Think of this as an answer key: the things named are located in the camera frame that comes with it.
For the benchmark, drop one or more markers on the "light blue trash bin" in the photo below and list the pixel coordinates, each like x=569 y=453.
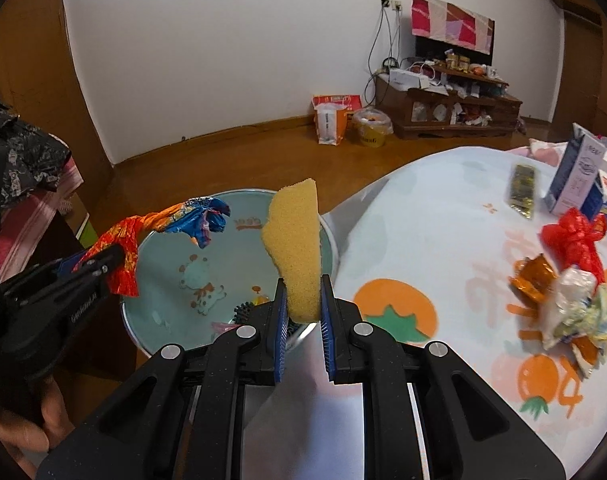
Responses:
x=203 y=270

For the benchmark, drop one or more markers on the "person's left hand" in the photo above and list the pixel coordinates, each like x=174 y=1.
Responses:
x=58 y=410

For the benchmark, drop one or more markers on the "wooden television stand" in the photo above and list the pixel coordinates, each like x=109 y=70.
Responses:
x=408 y=120

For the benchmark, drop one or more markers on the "clear plastic bag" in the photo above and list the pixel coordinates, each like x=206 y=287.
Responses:
x=566 y=300

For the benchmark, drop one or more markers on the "orange blue snack wrapper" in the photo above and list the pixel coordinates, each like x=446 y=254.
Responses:
x=128 y=240

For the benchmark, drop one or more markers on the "dark patterned clothing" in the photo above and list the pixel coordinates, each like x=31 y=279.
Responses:
x=23 y=155

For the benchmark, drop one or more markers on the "blue gable carton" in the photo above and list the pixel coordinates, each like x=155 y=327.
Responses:
x=606 y=195

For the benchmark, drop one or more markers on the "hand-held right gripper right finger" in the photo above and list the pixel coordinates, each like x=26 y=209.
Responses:
x=328 y=330

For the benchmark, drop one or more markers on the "wooden door with window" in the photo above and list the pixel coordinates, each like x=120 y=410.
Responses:
x=33 y=85

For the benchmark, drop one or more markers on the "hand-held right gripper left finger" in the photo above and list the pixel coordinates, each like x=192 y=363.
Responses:
x=281 y=330

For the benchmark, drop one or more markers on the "white blue milk carton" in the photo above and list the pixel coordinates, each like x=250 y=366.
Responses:
x=571 y=175

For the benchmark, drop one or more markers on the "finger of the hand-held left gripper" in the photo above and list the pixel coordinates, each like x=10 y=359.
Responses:
x=65 y=262
x=83 y=272

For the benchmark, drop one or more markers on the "brown shiny wrapper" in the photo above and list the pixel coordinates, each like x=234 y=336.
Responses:
x=533 y=277

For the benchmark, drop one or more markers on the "orange wrapper piece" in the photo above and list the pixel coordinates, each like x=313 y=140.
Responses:
x=586 y=357

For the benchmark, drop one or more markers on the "red plastic wrapper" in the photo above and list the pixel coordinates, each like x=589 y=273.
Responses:
x=573 y=240

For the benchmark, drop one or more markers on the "pink striped cloth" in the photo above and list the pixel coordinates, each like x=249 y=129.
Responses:
x=33 y=230

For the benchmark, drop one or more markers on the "dark green packet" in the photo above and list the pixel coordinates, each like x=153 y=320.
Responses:
x=523 y=190

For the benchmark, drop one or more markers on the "white flat box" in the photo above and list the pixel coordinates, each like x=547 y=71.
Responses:
x=408 y=77

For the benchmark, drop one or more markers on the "yellow bucket in plastic bag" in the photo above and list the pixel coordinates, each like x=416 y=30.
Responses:
x=372 y=130

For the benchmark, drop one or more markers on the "wall socket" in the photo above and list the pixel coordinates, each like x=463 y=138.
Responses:
x=391 y=4

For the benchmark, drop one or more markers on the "yellow sponge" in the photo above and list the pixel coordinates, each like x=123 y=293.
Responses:
x=293 y=240

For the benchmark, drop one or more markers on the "orange white paper bag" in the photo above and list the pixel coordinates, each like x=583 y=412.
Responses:
x=331 y=125

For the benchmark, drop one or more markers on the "heart print quilt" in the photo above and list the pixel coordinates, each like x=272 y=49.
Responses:
x=543 y=150

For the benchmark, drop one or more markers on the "pink patchwork cloth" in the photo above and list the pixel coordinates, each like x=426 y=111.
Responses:
x=448 y=22

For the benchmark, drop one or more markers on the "wooden wardrobe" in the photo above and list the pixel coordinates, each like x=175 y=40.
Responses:
x=583 y=60

